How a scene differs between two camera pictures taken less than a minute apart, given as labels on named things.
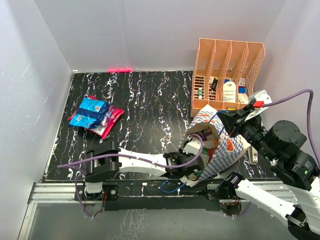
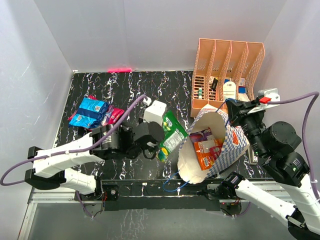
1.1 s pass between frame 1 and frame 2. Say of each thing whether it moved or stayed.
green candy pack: moved
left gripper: moved
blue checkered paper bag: stayed
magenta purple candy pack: stayed
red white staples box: stayed
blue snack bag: stayed
